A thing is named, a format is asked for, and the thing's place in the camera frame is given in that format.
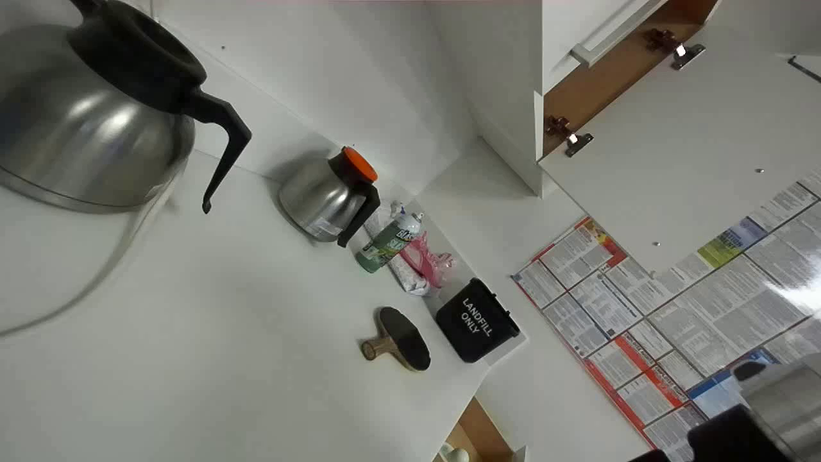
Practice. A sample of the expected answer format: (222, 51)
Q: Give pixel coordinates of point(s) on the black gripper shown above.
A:
(735, 437)

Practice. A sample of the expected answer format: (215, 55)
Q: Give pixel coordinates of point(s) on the white round cup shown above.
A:
(449, 451)

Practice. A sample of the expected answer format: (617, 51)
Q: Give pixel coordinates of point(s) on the black landfill only bin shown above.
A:
(477, 321)

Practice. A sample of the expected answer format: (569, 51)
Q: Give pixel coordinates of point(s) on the pink sweetener packets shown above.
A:
(423, 258)

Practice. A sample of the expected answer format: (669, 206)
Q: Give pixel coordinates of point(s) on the white cabinet door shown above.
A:
(682, 154)

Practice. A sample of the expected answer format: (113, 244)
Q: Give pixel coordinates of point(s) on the metal cabinet hinge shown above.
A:
(682, 51)
(574, 142)

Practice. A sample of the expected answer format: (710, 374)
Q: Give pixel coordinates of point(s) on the green and white can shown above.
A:
(386, 244)

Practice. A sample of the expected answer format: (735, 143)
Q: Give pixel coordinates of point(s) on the small steel carafe orange lid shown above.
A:
(317, 201)

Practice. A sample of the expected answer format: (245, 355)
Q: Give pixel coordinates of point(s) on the large steel carafe black top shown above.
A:
(84, 129)

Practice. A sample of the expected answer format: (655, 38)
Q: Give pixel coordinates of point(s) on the printed wall poster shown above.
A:
(649, 323)

